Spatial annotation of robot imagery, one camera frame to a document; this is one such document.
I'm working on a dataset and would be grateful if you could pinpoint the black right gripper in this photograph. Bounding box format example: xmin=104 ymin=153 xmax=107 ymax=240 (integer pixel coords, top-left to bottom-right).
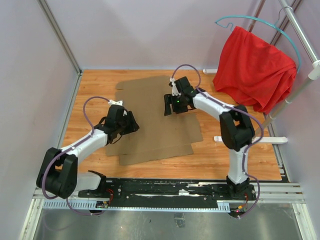
xmin=164 ymin=93 xmax=188 ymax=117

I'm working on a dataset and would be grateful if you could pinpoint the brown cardboard box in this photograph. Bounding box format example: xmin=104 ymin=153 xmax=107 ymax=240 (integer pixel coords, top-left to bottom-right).
xmin=106 ymin=76 xmax=203 ymax=165

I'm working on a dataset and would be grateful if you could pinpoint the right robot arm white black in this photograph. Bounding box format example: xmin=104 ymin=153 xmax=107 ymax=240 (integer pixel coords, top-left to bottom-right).
xmin=164 ymin=77 xmax=255 ymax=200

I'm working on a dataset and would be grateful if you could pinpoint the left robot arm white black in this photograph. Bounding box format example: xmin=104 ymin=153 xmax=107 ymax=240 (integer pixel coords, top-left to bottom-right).
xmin=36 ymin=104 xmax=140 ymax=200

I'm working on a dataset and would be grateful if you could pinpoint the red cloth on hanger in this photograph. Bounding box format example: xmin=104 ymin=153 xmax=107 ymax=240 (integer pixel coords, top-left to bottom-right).
xmin=213 ymin=26 xmax=297 ymax=114

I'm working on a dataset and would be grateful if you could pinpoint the white garment rack base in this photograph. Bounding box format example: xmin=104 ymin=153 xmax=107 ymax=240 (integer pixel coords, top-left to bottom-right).
xmin=213 ymin=135 xmax=288 ymax=145

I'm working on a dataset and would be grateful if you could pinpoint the teal clothes hanger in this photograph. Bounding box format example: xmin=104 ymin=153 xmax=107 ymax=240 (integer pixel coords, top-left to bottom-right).
xmin=214 ymin=14 xmax=302 ymax=73

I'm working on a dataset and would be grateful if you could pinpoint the silver garment rack pole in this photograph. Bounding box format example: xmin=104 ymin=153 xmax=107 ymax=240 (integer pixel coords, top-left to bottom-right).
xmin=252 ymin=0 xmax=320 ymax=141

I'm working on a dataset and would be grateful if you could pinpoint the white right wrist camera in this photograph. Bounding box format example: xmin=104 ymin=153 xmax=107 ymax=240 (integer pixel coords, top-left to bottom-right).
xmin=169 ymin=77 xmax=181 ymax=96

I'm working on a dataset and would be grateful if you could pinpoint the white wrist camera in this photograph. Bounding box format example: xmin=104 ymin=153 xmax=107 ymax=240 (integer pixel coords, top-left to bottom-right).
xmin=108 ymin=100 xmax=123 ymax=106
xmin=169 ymin=77 xmax=181 ymax=96

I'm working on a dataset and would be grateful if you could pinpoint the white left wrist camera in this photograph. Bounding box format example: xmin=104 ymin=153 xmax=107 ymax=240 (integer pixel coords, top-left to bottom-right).
xmin=108 ymin=100 xmax=123 ymax=106

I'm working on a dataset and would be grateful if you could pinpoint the grey slotted cable duct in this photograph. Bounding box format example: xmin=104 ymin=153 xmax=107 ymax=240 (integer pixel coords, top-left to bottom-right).
xmin=43 ymin=199 xmax=231 ymax=213

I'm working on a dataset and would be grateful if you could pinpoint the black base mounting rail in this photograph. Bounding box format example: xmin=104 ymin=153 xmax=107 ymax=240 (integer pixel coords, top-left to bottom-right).
xmin=78 ymin=178 xmax=258 ymax=201

